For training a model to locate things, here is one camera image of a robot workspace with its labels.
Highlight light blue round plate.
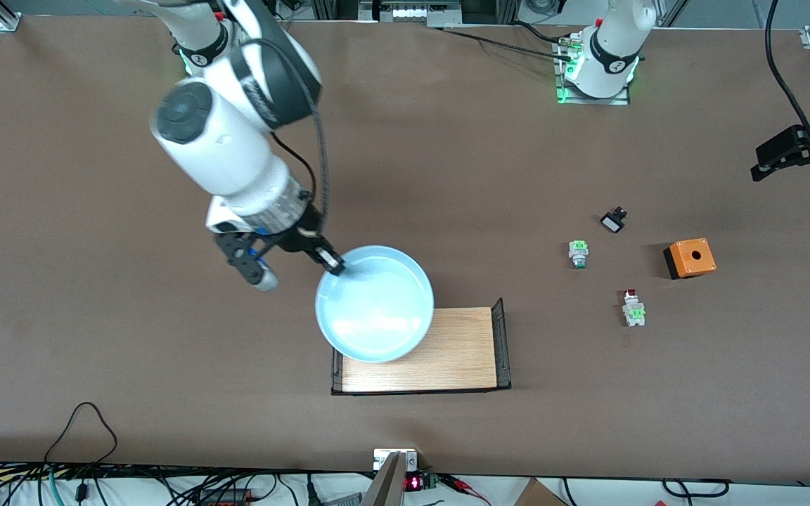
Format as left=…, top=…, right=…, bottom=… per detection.
left=314, top=245, right=436, bottom=364

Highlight red push button switch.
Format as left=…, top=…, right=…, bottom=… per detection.
left=622, top=287, right=647, bottom=329

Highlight silver device with lights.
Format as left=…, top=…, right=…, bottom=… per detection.
left=359, top=0, right=463, bottom=27

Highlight black red power strip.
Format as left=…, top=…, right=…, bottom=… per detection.
left=196, top=488, right=252, bottom=506

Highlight brown cardboard piece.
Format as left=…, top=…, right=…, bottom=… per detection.
left=513, top=477, right=569, bottom=506

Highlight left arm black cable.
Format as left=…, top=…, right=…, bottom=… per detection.
left=764, top=0, right=810, bottom=154

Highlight orange button enclosure box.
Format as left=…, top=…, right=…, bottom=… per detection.
left=663, top=238, right=717, bottom=280

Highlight wooden tray with wire sides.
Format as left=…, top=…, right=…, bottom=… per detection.
left=330, top=297, right=512, bottom=396

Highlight silver pole mounting bracket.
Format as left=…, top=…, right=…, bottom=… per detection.
left=373, top=448, right=419, bottom=472

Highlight grey camera pole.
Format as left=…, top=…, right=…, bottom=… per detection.
left=361, top=451, right=406, bottom=506

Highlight thin black looped cable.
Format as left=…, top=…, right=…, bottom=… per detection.
left=43, top=401, right=119, bottom=466

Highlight black cable to arm base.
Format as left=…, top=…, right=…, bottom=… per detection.
left=427, top=21, right=576, bottom=63

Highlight black coiled cable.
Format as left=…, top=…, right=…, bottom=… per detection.
left=661, top=477, right=731, bottom=498

